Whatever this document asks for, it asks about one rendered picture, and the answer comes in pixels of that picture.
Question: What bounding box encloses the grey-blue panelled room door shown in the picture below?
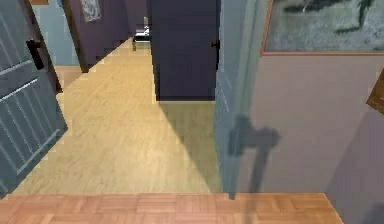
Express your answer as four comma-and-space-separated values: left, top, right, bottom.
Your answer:
0, 0, 69, 200

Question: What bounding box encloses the brown wooden furniture corner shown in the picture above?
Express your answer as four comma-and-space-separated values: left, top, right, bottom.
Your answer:
366, 68, 384, 116

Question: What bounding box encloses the wood-framed grey-green picture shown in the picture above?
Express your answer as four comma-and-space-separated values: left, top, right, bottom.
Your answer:
259, 0, 384, 57

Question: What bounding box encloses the grey picture on purple wall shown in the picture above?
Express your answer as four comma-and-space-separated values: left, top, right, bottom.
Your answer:
79, 0, 102, 23

